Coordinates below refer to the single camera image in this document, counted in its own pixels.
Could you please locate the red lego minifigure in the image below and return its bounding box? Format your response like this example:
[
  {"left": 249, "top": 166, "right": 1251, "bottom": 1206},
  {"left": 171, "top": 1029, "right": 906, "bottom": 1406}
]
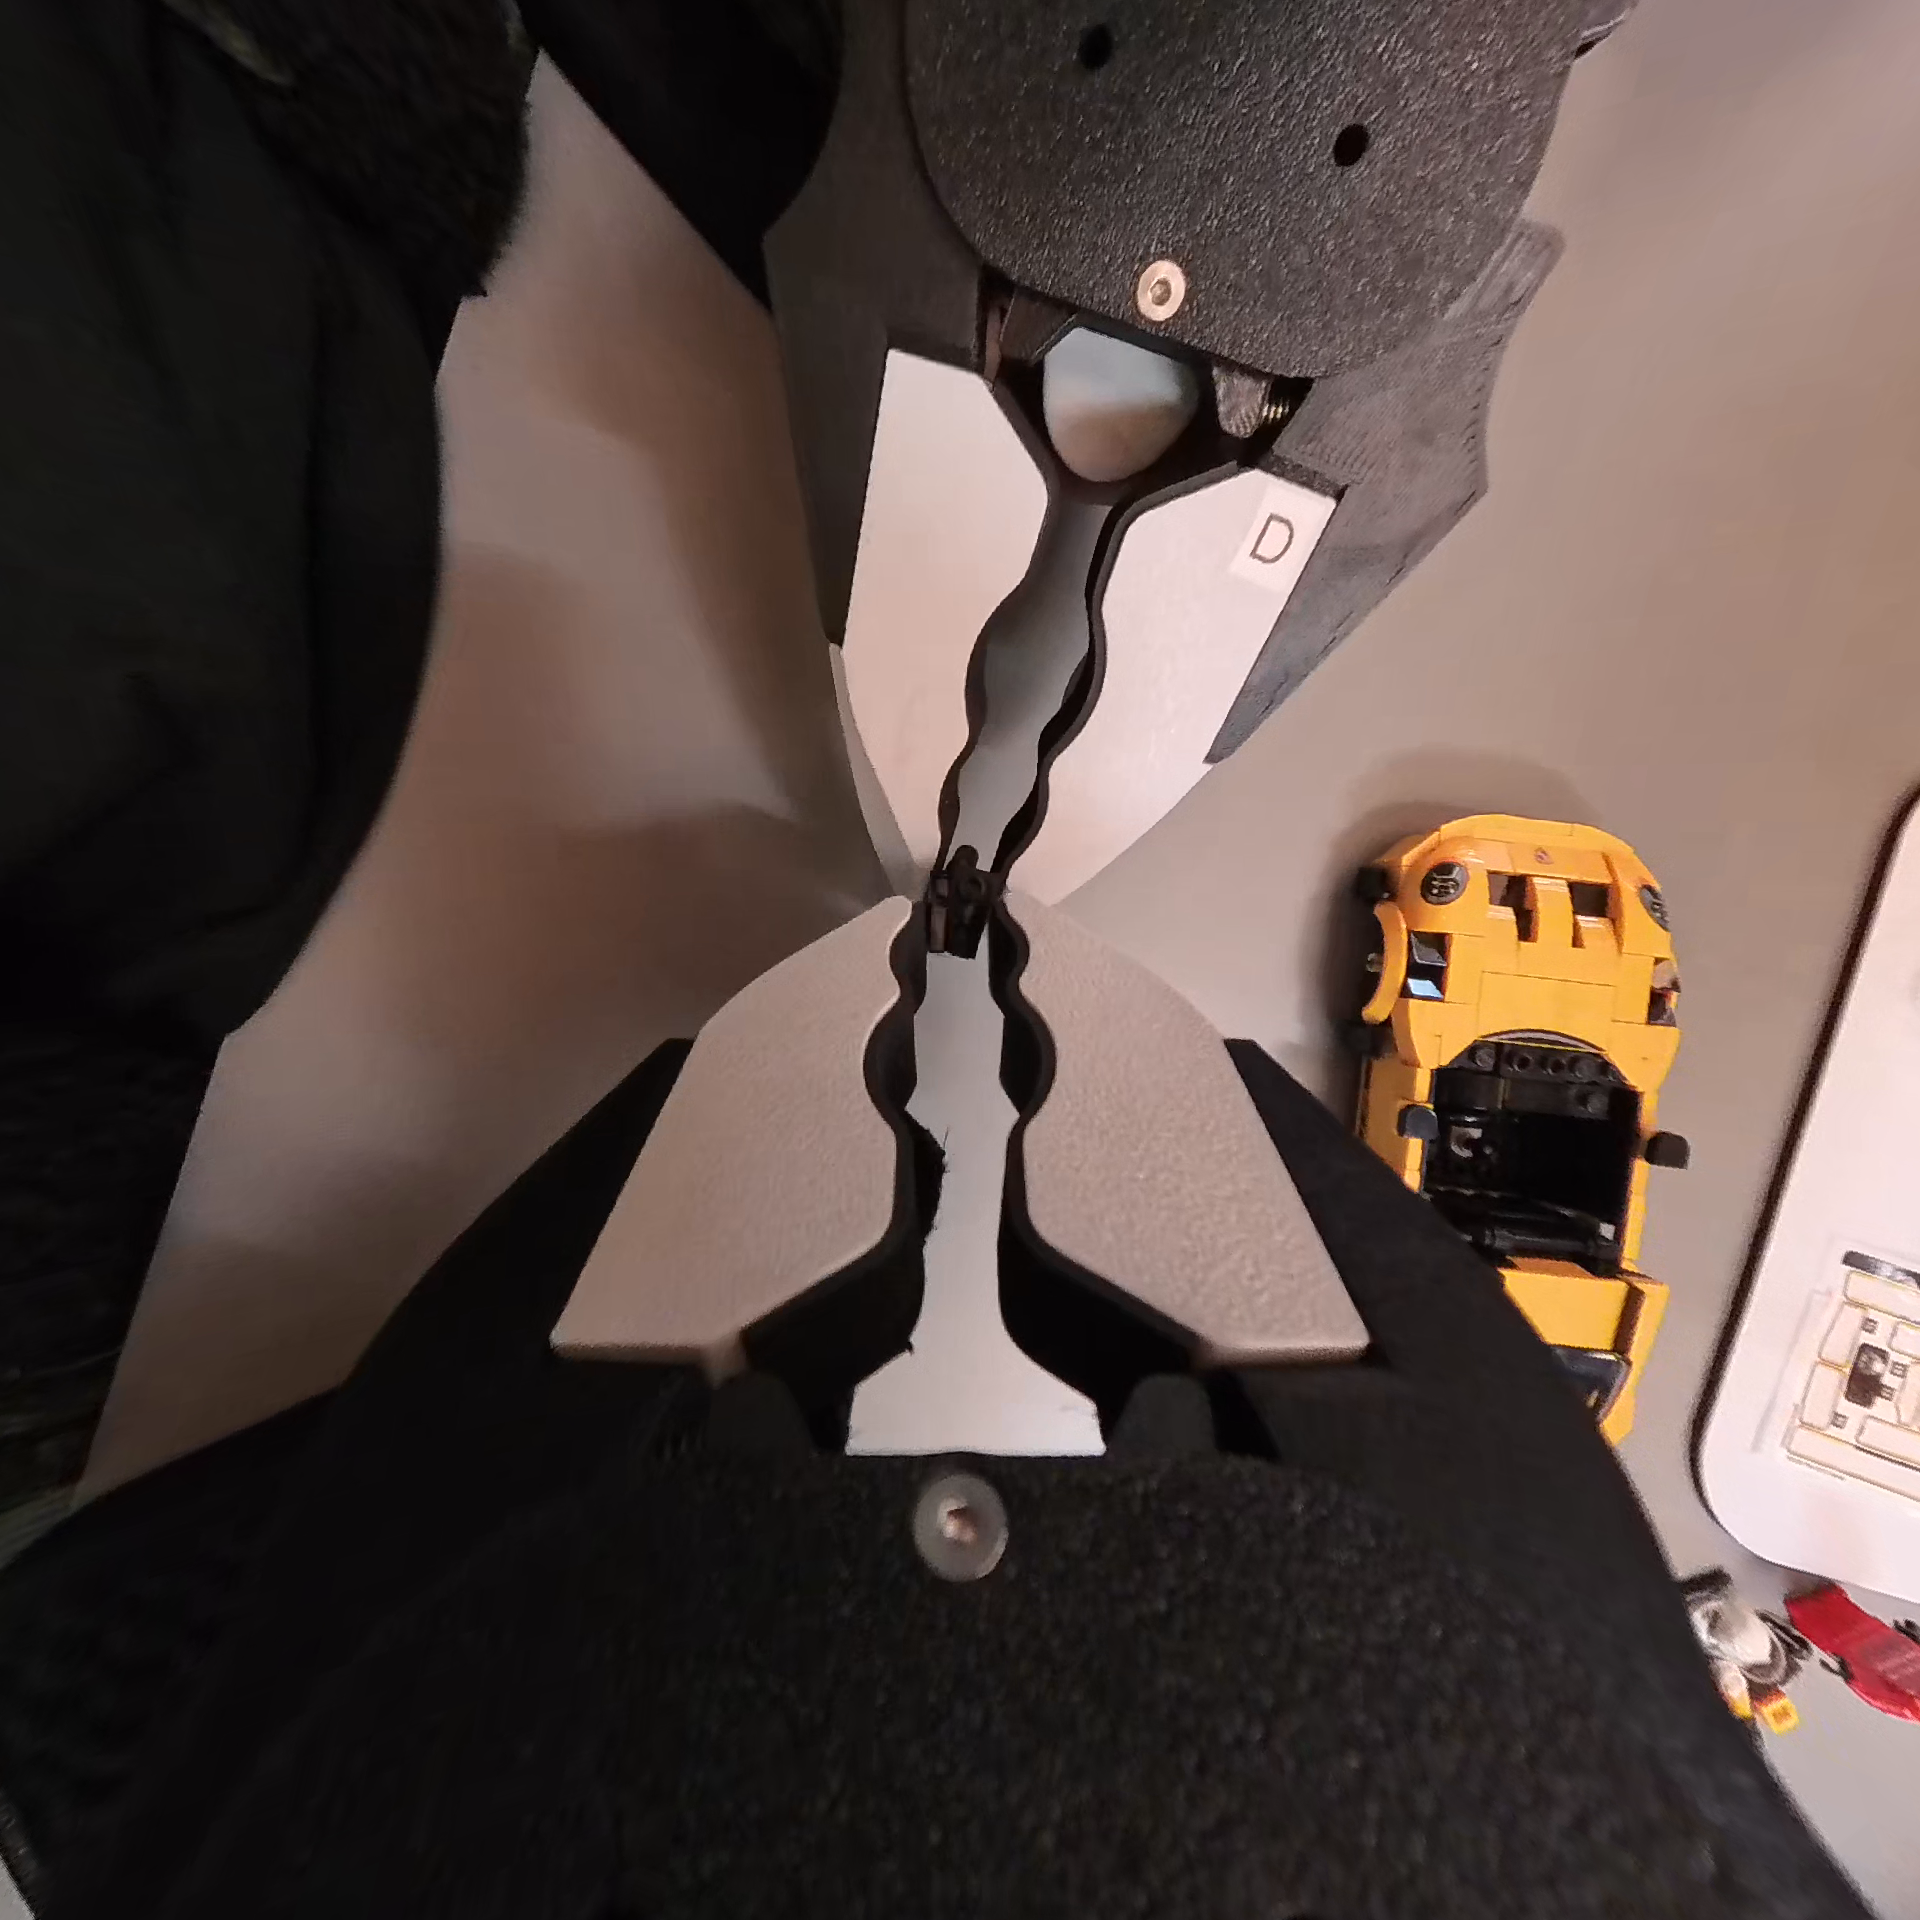
[{"left": 1783, "top": 1579, "right": 1920, "bottom": 1721}]

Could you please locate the white and yellow lego piece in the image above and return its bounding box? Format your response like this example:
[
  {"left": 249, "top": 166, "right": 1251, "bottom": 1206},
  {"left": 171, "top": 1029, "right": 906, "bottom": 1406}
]
[{"left": 1678, "top": 1567, "right": 1815, "bottom": 1740}]

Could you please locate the person's dark clothing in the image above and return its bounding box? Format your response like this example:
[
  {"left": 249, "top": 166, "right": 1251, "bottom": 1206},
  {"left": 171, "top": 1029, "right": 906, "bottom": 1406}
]
[{"left": 0, "top": 0, "right": 842, "bottom": 1576}]

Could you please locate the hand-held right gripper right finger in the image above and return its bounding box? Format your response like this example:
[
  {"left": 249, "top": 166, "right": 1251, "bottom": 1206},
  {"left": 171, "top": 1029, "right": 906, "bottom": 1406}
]
[{"left": 984, "top": 886, "right": 1369, "bottom": 1444}]

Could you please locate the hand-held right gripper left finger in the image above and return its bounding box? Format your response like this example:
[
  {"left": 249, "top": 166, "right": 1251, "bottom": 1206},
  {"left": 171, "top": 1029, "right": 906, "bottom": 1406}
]
[{"left": 552, "top": 894, "right": 947, "bottom": 1453}]

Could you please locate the lego sticker sheet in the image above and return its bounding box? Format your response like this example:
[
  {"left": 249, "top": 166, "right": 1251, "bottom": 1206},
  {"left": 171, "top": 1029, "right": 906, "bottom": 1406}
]
[{"left": 1783, "top": 1241, "right": 1920, "bottom": 1484}]

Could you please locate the white book stand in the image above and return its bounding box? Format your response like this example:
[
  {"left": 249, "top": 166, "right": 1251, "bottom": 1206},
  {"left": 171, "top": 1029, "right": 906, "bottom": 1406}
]
[{"left": 1691, "top": 790, "right": 1920, "bottom": 1605}]

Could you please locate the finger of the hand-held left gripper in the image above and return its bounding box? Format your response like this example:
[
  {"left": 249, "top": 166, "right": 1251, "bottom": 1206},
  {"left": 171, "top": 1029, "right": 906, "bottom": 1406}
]
[
  {"left": 998, "top": 464, "right": 1347, "bottom": 909},
  {"left": 831, "top": 345, "right": 1126, "bottom": 902}
]

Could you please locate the yellow lego car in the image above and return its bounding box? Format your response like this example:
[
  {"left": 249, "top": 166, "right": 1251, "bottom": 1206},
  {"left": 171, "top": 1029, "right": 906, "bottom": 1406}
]
[{"left": 1352, "top": 814, "right": 1691, "bottom": 1453}]

